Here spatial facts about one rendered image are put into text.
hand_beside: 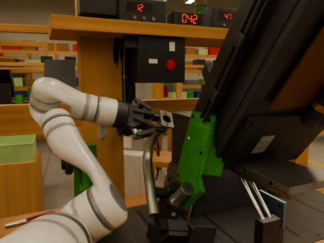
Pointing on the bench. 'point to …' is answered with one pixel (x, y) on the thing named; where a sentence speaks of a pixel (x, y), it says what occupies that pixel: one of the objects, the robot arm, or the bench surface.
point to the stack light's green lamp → (199, 8)
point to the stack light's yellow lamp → (200, 3)
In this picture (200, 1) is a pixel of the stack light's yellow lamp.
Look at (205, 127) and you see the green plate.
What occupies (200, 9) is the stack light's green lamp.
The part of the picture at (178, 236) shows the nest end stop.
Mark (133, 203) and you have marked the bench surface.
